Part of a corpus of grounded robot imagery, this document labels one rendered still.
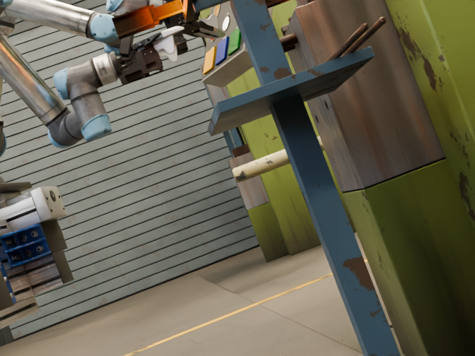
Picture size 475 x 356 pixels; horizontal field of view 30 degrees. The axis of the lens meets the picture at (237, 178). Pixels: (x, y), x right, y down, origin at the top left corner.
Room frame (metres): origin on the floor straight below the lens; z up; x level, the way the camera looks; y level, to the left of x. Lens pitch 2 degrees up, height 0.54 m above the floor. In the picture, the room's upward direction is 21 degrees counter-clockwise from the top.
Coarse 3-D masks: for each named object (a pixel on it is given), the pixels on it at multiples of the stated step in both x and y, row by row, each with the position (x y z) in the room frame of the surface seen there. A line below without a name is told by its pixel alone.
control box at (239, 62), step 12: (228, 12) 2.80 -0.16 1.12; (228, 24) 2.78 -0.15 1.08; (228, 36) 2.76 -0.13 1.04; (216, 48) 2.84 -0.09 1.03; (240, 48) 2.64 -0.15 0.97; (204, 60) 2.93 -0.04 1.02; (228, 60) 2.72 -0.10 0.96; (240, 60) 2.69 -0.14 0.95; (216, 72) 2.81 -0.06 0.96; (228, 72) 2.80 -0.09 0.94; (240, 72) 2.79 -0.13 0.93; (216, 84) 2.92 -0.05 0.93
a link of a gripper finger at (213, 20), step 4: (212, 16) 2.65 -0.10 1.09; (216, 16) 2.65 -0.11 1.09; (204, 20) 2.63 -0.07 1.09; (208, 20) 2.64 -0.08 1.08; (212, 20) 2.64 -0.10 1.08; (216, 20) 2.65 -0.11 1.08; (208, 24) 2.64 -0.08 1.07; (212, 24) 2.64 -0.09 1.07; (216, 24) 2.65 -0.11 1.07; (200, 28) 2.62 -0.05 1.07; (216, 28) 2.64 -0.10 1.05; (208, 32) 2.64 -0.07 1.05; (212, 32) 2.64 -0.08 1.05; (216, 32) 2.64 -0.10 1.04; (220, 32) 2.65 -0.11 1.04; (220, 36) 2.66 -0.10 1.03
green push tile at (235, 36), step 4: (232, 32) 2.72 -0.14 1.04; (236, 32) 2.68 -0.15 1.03; (232, 36) 2.71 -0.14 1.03; (236, 36) 2.67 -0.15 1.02; (240, 36) 2.66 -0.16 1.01; (232, 40) 2.70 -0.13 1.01; (236, 40) 2.67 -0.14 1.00; (240, 40) 2.66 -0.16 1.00; (232, 44) 2.69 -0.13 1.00; (236, 44) 2.66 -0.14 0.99; (228, 48) 2.72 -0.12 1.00; (232, 48) 2.69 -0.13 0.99; (236, 48) 2.66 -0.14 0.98; (228, 52) 2.71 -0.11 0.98; (232, 52) 2.69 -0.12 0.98
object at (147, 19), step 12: (132, 12) 1.87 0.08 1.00; (144, 12) 1.88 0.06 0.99; (156, 12) 1.87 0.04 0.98; (168, 12) 1.88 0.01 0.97; (180, 12) 1.91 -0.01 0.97; (120, 24) 1.88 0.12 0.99; (132, 24) 1.88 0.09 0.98; (144, 24) 1.88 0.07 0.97; (156, 24) 1.91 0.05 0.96; (120, 36) 1.87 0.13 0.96
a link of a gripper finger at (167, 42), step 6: (168, 30) 2.17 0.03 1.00; (174, 30) 2.17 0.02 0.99; (180, 30) 2.18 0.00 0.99; (168, 36) 2.18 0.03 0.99; (156, 42) 2.21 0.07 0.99; (162, 42) 2.19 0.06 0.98; (168, 42) 2.18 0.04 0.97; (174, 42) 2.18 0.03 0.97; (156, 48) 2.20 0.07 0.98; (162, 48) 2.20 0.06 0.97; (168, 48) 2.19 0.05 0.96; (174, 48) 2.18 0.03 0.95
